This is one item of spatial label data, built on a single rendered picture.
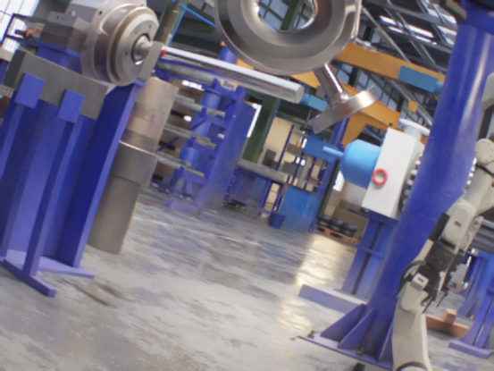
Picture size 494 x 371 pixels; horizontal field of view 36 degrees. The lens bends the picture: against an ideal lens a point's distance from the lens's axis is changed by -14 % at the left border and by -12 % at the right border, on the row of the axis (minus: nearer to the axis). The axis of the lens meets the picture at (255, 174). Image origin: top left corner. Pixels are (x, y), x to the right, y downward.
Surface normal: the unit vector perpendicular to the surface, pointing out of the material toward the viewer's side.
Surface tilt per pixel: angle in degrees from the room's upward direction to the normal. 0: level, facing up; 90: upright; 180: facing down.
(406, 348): 90
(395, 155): 90
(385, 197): 90
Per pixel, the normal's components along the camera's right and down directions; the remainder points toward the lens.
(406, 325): -0.44, 0.29
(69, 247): -0.38, -0.15
